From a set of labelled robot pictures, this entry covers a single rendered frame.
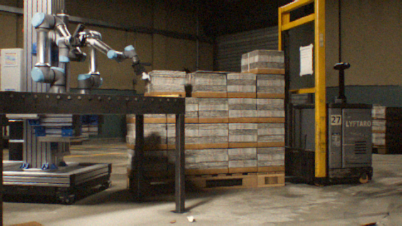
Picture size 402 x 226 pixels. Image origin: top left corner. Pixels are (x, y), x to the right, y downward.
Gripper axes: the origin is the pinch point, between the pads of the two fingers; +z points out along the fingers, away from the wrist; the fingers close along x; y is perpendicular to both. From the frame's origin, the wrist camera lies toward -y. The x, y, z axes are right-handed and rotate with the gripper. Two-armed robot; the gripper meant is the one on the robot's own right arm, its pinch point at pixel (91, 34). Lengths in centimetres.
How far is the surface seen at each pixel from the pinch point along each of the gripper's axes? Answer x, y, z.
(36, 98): 56, 55, 30
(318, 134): -205, 46, 87
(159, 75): -88, 10, -13
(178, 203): -51, 111, 49
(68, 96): 39, 51, 34
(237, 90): -149, 13, 29
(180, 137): -45, 66, 51
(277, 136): -190, 51, 53
